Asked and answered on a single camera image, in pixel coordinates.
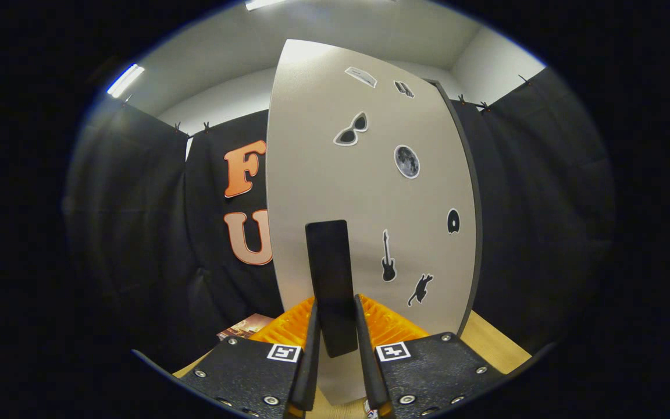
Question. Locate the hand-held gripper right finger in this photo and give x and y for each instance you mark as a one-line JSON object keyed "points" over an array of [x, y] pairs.
{"points": [[367, 361]]}

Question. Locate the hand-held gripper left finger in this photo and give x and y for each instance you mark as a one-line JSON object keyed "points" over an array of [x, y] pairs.
{"points": [[310, 361]]}

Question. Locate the beige shoe cabinet door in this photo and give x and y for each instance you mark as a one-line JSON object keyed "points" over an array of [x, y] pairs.
{"points": [[312, 174]]}

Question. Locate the brown cover book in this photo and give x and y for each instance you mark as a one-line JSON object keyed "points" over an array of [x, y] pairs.
{"points": [[248, 326]]}

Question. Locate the black backdrop cloth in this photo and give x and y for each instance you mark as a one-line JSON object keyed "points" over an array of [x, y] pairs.
{"points": [[544, 233]]}

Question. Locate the ceiling light strip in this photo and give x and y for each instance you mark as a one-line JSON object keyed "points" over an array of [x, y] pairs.
{"points": [[125, 80]]}

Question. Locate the ceiling light panel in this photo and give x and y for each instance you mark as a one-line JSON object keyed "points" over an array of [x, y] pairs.
{"points": [[262, 3]]}

